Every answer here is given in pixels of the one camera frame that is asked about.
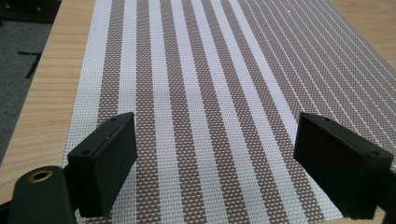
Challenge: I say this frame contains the brown white striped woven placemat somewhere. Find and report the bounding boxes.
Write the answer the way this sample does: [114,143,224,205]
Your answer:
[61,0,396,224]

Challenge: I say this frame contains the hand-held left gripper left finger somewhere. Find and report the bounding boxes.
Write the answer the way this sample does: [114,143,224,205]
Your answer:
[66,111,139,218]

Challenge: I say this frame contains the black stand base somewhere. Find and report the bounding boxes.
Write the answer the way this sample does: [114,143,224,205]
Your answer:
[0,0,63,24]

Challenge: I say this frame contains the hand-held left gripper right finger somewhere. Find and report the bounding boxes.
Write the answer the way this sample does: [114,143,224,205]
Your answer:
[292,112,395,220]

